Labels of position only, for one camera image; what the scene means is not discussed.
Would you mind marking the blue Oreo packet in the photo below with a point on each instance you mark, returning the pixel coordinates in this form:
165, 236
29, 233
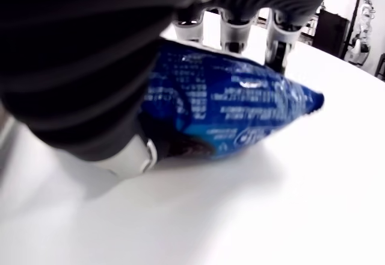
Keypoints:
225, 102

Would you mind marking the black cabinet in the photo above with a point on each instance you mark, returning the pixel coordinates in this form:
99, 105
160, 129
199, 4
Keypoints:
332, 33

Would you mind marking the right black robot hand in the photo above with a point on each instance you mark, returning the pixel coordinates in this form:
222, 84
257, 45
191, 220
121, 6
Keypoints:
75, 51

